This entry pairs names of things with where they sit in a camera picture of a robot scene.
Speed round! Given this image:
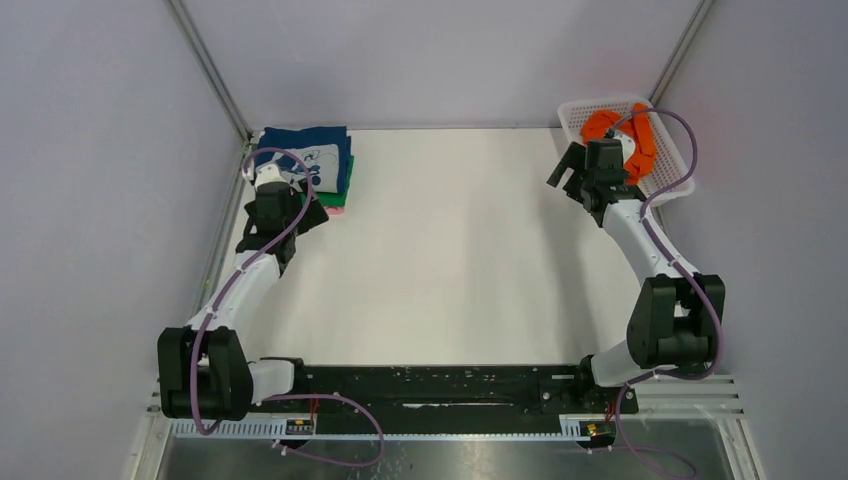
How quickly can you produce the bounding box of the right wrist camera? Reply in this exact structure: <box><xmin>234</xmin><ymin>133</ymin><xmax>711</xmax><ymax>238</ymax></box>
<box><xmin>585</xmin><ymin>138</ymin><xmax>624</xmax><ymax>171</ymax></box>

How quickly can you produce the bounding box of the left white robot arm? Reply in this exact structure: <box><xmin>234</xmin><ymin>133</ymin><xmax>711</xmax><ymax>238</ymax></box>
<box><xmin>157</xmin><ymin>180</ymin><xmax>329</xmax><ymax>430</ymax></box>

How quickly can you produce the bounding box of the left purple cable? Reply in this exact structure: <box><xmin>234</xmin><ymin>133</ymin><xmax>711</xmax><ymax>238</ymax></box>
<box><xmin>189</xmin><ymin>146</ymin><xmax>386</xmax><ymax>469</ymax></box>

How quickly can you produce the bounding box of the orange t shirt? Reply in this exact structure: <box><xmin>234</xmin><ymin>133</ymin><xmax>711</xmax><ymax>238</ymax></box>
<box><xmin>580</xmin><ymin>109</ymin><xmax>657</xmax><ymax>185</ymax></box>

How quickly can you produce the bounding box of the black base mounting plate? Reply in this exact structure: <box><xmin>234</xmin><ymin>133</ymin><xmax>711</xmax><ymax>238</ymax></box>
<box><xmin>252</xmin><ymin>364</ymin><xmax>618</xmax><ymax>424</ymax></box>

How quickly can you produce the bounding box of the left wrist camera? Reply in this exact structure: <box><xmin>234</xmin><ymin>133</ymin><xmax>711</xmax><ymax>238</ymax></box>
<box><xmin>253</xmin><ymin>162</ymin><xmax>285</xmax><ymax>190</ymax></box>

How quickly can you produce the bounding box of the white slotted cable duct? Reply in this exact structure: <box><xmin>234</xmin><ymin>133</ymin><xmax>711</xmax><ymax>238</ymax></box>
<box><xmin>207</xmin><ymin>413</ymin><xmax>616</xmax><ymax>442</ymax></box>

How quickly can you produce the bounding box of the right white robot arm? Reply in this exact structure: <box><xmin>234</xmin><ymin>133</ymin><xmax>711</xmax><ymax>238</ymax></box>
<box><xmin>547</xmin><ymin>138</ymin><xmax>725</xmax><ymax>412</ymax></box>

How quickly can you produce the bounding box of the aluminium frame post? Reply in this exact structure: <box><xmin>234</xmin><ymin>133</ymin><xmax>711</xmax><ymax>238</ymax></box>
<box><xmin>164</xmin><ymin>0</ymin><xmax>251</xmax><ymax>142</ymax></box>
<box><xmin>648</xmin><ymin>0</ymin><xmax>716</xmax><ymax>105</ymax></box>

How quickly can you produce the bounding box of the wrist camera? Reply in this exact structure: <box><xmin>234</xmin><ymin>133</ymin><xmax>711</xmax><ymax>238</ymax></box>
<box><xmin>253</xmin><ymin>162</ymin><xmax>285</xmax><ymax>190</ymax></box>
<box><xmin>585</xmin><ymin>138</ymin><xmax>624</xmax><ymax>171</ymax></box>

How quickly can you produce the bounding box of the folded blue printed t shirt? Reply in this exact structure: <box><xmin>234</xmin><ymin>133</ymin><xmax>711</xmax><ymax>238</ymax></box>
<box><xmin>257</xmin><ymin>126</ymin><xmax>352</xmax><ymax>171</ymax></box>

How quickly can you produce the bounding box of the left aluminium frame post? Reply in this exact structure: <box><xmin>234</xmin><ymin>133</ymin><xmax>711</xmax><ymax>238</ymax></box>
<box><xmin>164</xmin><ymin>0</ymin><xmax>251</xmax><ymax>142</ymax></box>

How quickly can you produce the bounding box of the white plastic basket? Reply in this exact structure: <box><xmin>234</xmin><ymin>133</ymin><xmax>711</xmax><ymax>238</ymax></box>
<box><xmin>557</xmin><ymin>94</ymin><xmax>688</xmax><ymax>196</ymax></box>

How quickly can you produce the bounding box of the folded green t shirt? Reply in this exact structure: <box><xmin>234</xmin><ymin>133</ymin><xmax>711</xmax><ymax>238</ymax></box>
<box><xmin>306</xmin><ymin>155</ymin><xmax>355</xmax><ymax>209</ymax></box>

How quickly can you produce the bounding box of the right aluminium frame post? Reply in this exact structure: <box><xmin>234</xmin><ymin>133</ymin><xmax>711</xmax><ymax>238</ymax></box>
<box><xmin>648</xmin><ymin>0</ymin><xmax>716</xmax><ymax>105</ymax></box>

